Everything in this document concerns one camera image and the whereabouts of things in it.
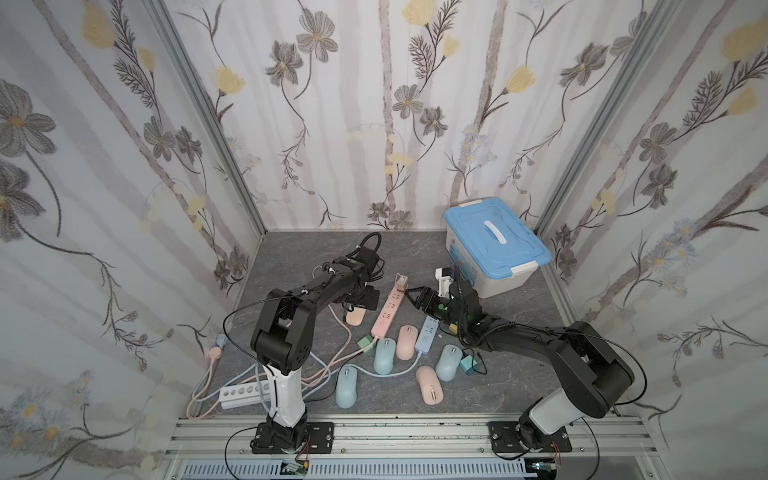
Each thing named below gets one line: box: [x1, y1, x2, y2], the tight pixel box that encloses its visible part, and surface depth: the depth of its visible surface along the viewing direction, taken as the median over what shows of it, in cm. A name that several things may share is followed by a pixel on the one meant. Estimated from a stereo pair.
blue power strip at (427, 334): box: [415, 315, 439, 353], surface depth 91 cm
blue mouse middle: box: [374, 338, 397, 375], surface depth 88 cm
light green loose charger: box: [357, 335, 375, 354], surface depth 90 cm
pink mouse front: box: [416, 365, 444, 405], surface depth 82 cm
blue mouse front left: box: [335, 365, 358, 409], surface depth 82 cm
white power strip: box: [219, 379, 271, 410], surface depth 78 cm
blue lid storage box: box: [444, 197, 552, 299], surface depth 97 cm
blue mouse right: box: [436, 344, 463, 382], surface depth 87 cm
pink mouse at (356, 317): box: [346, 307, 366, 327], surface depth 97 cm
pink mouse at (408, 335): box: [396, 324, 419, 360], surface depth 90 cm
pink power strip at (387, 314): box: [371, 290, 405, 339], surface depth 95 cm
